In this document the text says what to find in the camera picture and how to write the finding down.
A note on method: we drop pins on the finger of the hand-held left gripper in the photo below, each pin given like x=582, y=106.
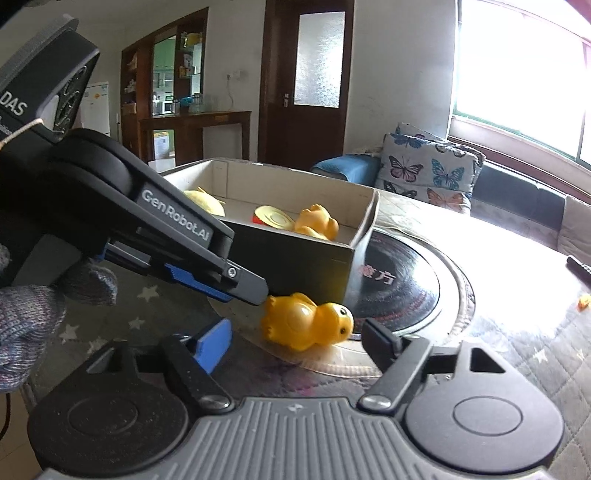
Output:
x=198, y=284
x=249, y=286

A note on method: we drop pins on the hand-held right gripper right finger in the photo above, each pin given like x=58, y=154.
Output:
x=381, y=341

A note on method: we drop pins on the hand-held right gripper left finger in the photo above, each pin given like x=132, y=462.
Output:
x=214, y=344

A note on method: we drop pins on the grey cardboard box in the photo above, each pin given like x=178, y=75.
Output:
x=295, y=263

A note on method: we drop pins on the yellow rubber duck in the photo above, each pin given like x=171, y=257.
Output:
x=300, y=323
x=318, y=224

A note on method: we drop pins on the yellow plush chick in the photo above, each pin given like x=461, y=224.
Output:
x=205, y=202

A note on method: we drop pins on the person's left hand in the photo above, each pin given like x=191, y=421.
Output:
x=32, y=323

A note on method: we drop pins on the black round turntable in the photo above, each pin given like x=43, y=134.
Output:
x=406, y=295

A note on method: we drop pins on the white refrigerator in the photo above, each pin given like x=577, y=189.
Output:
x=94, y=108

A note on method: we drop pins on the white microwave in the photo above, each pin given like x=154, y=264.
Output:
x=165, y=107

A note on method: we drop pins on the wooden display cabinet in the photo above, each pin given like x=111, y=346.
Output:
x=138, y=83

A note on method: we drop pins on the wooden sideboard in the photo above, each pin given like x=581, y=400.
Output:
x=198, y=134

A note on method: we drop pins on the quilted star table cover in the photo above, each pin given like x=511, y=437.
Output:
x=531, y=350

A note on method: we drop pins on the blue seat cushion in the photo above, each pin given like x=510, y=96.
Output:
x=346, y=168

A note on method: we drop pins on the butterfly print cushion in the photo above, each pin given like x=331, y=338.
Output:
x=425, y=175
x=443, y=138

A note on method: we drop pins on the dark teal sofa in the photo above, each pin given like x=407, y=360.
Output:
x=517, y=203

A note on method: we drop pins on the small orange toy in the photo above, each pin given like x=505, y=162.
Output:
x=585, y=302

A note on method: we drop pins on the black remote control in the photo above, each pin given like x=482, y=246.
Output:
x=579, y=267

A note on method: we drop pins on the dark wooden glass door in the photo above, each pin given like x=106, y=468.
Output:
x=309, y=83

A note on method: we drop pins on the light grey cushion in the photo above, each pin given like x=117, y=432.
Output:
x=577, y=226

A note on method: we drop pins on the large window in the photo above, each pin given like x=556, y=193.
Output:
x=521, y=69

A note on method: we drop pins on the white wall socket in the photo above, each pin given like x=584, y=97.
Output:
x=235, y=74

